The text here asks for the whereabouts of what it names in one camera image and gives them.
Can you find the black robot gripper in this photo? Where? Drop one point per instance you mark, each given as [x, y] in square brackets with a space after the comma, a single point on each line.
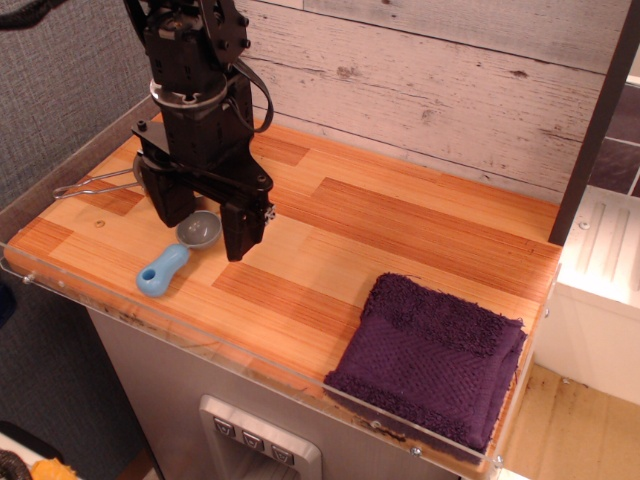
[203, 146]

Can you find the purple cloth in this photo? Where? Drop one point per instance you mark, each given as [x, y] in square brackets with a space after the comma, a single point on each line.
[431, 358]

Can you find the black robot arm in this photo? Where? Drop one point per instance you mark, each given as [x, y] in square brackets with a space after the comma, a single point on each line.
[190, 43]

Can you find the blue grey measuring scoop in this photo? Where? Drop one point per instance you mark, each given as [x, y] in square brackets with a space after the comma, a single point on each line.
[199, 230]

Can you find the small steel saucepan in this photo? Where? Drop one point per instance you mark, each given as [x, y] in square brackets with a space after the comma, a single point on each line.
[98, 185]

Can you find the clear acrylic table guard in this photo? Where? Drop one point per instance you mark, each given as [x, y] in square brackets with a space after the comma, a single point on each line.
[165, 366]

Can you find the steel button dispenser panel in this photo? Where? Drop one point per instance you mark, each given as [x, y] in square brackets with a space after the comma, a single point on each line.
[244, 446]

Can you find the orange black object bottom left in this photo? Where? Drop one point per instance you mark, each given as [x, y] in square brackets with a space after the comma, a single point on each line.
[14, 468]

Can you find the dark right support post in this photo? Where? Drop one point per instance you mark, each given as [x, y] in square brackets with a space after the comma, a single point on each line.
[611, 91]

